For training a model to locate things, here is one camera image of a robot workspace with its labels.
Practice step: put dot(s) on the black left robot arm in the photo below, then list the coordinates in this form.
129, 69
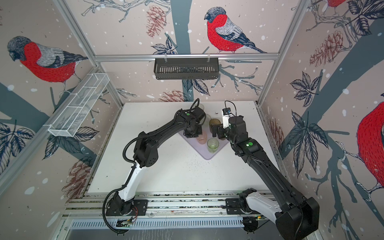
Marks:
142, 151

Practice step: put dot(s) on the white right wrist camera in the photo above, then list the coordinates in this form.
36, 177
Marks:
226, 116

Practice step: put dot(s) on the bright green glass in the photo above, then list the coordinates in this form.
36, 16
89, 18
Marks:
213, 145

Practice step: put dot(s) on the white mesh wall basket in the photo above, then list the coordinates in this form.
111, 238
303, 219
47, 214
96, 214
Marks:
71, 118

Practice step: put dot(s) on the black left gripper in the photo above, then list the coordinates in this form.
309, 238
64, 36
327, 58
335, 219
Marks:
189, 135

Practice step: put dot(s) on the pale green small glass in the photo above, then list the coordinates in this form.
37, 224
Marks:
207, 120

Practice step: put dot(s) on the pink glass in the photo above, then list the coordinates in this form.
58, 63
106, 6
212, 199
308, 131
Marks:
202, 139

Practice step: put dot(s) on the lilac plastic tray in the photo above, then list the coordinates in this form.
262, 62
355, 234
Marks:
203, 149

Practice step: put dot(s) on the dark brown glass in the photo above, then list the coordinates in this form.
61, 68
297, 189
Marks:
214, 122

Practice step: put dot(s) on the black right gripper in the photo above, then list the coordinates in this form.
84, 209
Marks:
221, 130

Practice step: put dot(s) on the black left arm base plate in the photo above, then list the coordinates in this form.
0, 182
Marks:
117, 208

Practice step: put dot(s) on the black wire wall basket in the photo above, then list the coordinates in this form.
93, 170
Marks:
187, 69

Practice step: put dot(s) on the aluminium rail frame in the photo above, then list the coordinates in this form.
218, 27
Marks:
193, 205

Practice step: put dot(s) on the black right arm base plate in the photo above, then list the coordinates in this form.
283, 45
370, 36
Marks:
235, 207

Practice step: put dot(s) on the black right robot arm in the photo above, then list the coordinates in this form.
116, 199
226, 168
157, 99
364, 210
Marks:
294, 215

